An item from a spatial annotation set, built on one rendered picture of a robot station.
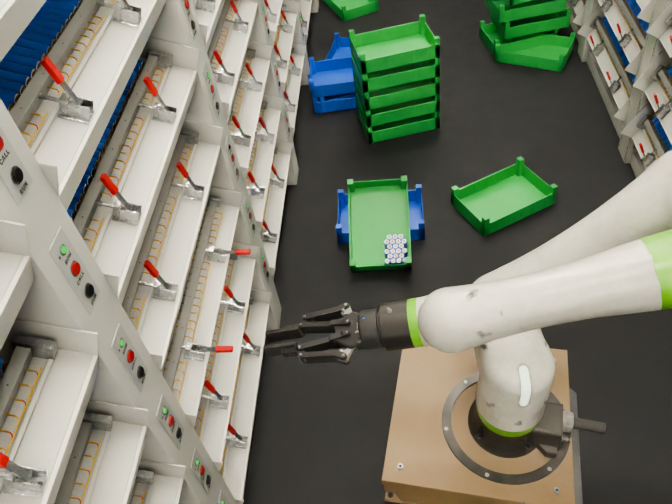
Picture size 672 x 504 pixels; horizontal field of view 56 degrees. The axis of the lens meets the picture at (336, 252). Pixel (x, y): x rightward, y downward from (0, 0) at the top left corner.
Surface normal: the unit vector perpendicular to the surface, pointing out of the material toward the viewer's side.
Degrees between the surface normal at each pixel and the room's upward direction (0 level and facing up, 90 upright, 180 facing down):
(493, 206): 0
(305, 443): 0
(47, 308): 90
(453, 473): 2
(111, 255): 21
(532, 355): 12
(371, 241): 28
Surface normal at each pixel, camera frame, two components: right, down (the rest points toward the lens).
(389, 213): -0.12, -0.26
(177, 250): 0.25, -0.65
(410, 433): -0.08, -0.69
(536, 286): -0.34, -0.42
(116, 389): -0.04, 0.73
